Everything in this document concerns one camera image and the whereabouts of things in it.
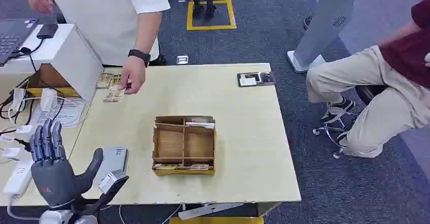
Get white box shelf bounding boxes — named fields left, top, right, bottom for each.
left=0, top=23, right=105, bottom=104

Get black plug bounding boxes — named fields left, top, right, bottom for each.
left=13, top=138, right=32, bottom=150

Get flat grey electronic device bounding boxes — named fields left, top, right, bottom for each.
left=92, top=146, right=129, bottom=186

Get standing person's left hand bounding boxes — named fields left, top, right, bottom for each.
left=119, top=56, right=147, bottom=95

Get standing person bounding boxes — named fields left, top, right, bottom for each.
left=44, top=0, right=171, bottom=67

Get yellow bar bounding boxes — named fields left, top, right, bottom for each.
left=168, top=216, right=265, bottom=224

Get white charger adapter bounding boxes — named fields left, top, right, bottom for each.
left=10, top=88, right=27, bottom=113
left=40, top=88, right=59, bottom=112

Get black cable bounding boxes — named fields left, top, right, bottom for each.
left=0, top=38, right=65, bottom=123

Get gold printed card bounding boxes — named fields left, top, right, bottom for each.
left=103, top=87, right=126, bottom=103

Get printed paper sheet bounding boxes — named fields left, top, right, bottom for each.
left=28, top=97, right=88, bottom=129

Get white looped cable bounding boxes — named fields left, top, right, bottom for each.
left=7, top=96, right=91, bottom=129

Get yellow flat box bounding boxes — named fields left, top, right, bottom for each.
left=26, top=87, right=80, bottom=98

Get white power strip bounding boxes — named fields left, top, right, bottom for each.
left=2, top=159, right=34, bottom=197

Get grey kiosk stand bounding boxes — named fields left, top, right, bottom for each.
left=286, top=0, right=357, bottom=74

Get black wristwatch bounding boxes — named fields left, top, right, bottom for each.
left=127, top=49, right=152, bottom=68

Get black robot legs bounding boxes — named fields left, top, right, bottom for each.
left=192, top=0, right=221, bottom=20

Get black card tray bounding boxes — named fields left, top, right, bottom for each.
left=236, top=71, right=276, bottom=88

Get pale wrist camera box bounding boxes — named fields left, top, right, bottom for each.
left=98, top=169, right=129, bottom=195

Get black flat device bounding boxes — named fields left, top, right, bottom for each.
left=35, top=23, right=59, bottom=40

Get wooden compartment box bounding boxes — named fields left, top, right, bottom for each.
left=152, top=116, right=217, bottom=177

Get small white plug adapter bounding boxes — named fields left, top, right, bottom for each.
left=0, top=147, right=21, bottom=159

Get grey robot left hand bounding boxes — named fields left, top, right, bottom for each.
left=29, top=118, right=104, bottom=209

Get grey metal bracket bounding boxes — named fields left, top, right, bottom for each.
left=177, top=202, right=244, bottom=221

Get black chrome stool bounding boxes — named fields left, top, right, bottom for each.
left=312, top=85, right=389, bottom=160

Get white power cable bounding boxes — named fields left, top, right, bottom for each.
left=6, top=195, right=42, bottom=222

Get dark laptop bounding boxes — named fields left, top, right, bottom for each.
left=0, top=18, right=40, bottom=67

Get white card stack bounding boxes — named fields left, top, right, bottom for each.
left=185, top=121, right=216, bottom=130

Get pale printed card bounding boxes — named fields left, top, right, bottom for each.
left=96, top=73, right=114, bottom=90

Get seated person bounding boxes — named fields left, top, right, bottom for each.
left=305, top=0, right=430, bottom=159

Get black and white shoe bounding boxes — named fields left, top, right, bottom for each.
left=336, top=132, right=350, bottom=148
left=320, top=98, right=356, bottom=125

